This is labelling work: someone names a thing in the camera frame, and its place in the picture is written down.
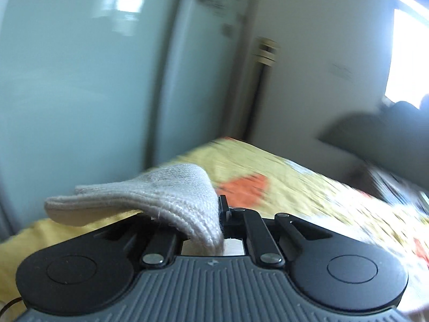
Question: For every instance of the bright window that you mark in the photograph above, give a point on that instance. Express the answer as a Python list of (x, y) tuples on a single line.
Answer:
[(407, 53)]

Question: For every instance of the yellow carrot print blanket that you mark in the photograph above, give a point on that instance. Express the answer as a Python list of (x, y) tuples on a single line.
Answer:
[(301, 194)]

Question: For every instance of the black pole with striped top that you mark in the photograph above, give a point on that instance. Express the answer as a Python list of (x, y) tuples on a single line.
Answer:
[(261, 87)]

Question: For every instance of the cream knit sweater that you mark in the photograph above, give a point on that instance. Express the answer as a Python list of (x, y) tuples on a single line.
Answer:
[(174, 191)]

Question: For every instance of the patchwork quilted pillow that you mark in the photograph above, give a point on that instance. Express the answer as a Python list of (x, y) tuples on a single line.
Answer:
[(395, 187)]

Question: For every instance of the pale glass wardrobe door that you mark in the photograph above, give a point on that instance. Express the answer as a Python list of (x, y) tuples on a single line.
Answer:
[(83, 90)]

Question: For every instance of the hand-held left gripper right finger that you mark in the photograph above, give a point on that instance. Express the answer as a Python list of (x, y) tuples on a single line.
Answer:
[(222, 209)]

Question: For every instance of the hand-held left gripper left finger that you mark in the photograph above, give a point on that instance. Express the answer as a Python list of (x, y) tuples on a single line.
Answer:
[(161, 241)]

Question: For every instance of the dark grey pillow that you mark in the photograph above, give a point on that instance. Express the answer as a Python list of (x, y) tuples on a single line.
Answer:
[(378, 134)]

